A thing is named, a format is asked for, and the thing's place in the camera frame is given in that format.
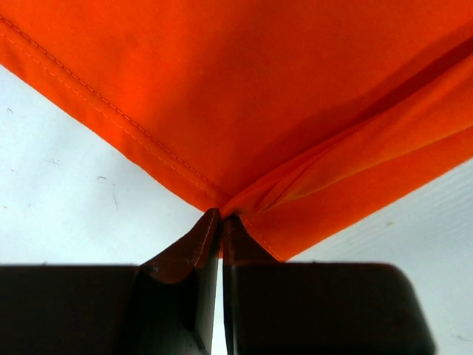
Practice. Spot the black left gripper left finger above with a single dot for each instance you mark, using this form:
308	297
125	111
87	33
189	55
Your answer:
164	306

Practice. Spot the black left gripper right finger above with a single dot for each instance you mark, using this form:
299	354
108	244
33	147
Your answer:
271	307

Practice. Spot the orange t shirt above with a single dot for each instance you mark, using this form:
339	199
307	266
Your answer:
301	116

